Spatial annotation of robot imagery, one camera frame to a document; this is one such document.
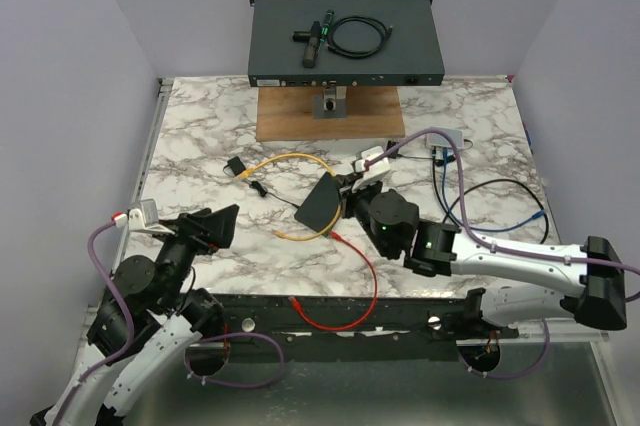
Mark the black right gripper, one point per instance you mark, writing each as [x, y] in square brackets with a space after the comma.
[346, 183]

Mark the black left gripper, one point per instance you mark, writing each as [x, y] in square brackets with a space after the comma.
[215, 227]

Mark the black network switch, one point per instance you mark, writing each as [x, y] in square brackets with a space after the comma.
[321, 209]

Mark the small black power adapter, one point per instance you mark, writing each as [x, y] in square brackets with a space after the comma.
[234, 167]

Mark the white grey small switch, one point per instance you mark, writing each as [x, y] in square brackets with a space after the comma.
[445, 138]

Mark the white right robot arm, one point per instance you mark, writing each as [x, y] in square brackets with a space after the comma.
[583, 282]

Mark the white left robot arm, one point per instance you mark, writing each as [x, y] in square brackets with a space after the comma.
[144, 316]

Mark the wooden board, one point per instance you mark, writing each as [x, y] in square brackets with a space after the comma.
[306, 114]

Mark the grey rack unit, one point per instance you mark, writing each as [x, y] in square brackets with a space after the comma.
[370, 43]

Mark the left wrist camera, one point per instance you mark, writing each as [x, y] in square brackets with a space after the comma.
[141, 217]

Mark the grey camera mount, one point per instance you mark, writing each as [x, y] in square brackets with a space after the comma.
[330, 104]

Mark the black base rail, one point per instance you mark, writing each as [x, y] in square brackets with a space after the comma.
[347, 329]

